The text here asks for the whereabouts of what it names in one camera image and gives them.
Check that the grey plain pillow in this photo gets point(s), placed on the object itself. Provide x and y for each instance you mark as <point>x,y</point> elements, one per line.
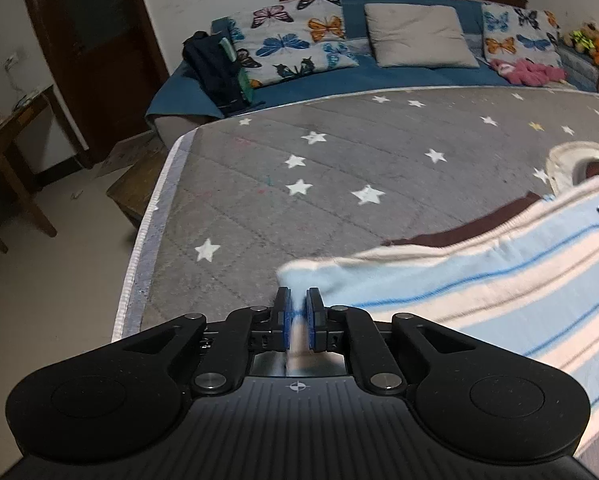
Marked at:
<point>417,36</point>

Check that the blue white striped shirt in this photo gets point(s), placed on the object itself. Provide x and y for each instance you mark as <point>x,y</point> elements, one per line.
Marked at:
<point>531,285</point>

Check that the butterfly pillow left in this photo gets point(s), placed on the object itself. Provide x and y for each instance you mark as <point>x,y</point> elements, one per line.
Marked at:
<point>290,40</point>

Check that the blue sofa bed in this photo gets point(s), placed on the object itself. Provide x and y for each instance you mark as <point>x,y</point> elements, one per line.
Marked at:
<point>181,104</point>

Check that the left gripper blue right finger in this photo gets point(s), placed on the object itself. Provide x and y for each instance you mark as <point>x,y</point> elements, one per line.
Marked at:
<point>361,342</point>

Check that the butterfly pillow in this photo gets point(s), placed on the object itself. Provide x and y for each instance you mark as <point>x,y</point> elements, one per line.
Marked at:
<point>290,40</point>
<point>512,34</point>

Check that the grey star patterned table cover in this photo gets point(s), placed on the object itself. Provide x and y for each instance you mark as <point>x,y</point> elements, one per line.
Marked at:
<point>239,198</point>

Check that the dark wooden side table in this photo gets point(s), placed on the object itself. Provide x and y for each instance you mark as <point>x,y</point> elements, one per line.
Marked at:
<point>9,131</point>

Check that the pink plush toy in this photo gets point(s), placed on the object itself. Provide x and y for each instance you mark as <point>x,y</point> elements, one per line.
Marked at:
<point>527,73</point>

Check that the butterfly pillow right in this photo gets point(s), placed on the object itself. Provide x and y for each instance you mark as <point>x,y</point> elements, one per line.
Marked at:
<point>512,34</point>

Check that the dark backpack with green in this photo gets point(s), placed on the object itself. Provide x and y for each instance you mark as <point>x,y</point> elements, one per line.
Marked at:
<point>212,61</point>

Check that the dark wooden door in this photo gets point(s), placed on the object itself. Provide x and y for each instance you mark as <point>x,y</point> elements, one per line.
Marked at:
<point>105,62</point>

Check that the teddy bear toy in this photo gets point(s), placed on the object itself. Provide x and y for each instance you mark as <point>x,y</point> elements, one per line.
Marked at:
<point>584,40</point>

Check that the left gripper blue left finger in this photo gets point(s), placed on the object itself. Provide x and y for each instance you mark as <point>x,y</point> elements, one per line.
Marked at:
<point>251,341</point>

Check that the wall socket with cable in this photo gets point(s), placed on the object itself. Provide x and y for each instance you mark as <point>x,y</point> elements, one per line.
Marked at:
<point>9,65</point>

